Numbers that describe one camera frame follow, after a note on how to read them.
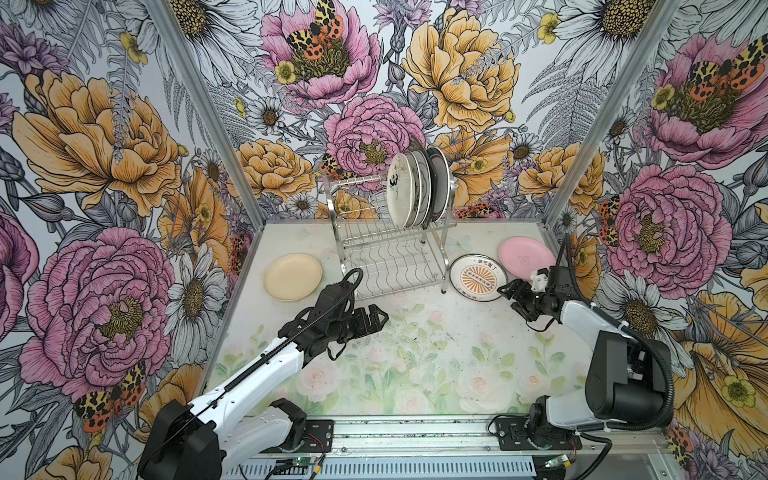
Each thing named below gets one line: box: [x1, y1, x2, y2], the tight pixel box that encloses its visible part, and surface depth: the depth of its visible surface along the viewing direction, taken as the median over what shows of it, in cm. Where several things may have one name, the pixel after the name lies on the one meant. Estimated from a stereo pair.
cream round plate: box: [263, 253, 323, 302], surface depth 111 cm
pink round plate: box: [498, 236, 557, 280], surface depth 116 cm
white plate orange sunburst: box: [449, 253, 509, 302], surface depth 107 cm
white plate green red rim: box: [430, 146, 451, 224], surface depth 75 cm
